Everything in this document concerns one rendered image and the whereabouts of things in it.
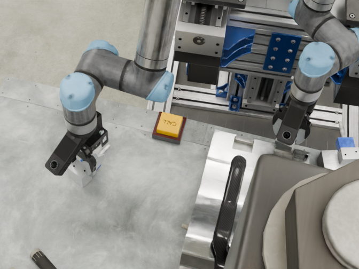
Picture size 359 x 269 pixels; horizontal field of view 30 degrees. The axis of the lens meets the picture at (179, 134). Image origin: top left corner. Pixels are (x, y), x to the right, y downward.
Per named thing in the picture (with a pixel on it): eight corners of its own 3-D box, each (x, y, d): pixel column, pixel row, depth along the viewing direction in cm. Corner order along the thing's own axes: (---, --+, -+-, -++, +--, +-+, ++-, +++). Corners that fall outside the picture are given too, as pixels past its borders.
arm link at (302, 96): (318, 98, 160) (286, 85, 161) (313, 109, 164) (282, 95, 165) (328, 76, 164) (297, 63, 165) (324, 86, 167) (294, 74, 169)
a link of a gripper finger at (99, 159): (112, 168, 175) (104, 147, 168) (96, 183, 173) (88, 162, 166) (103, 163, 177) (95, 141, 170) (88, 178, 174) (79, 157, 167)
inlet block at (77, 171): (102, 144, 183) (101, 134, 179) (116, 155, 182) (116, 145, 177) (69, 177, 178) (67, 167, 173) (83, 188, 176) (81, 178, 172)
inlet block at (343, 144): (329, 127, 187) (334, 117, 182) (346, 127, 187) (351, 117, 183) (337, 168, 180) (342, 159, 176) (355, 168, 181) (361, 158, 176)
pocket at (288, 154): (273, 150, 179) (275, 143, 176) (292, 155, 179) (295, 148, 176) (270, 165, 177) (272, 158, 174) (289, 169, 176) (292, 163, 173)
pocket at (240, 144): (233, 141, 180) (235, 134, 177) (252, 145, 180) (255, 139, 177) (229, 155, 178) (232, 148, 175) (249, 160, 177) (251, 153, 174)
